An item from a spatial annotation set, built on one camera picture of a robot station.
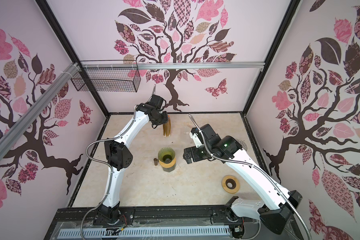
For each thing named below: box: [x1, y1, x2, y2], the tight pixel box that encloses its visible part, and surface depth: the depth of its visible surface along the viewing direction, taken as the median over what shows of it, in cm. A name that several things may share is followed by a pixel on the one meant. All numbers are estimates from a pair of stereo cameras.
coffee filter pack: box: [163, 115, 172, 137], surface depth 106 cm
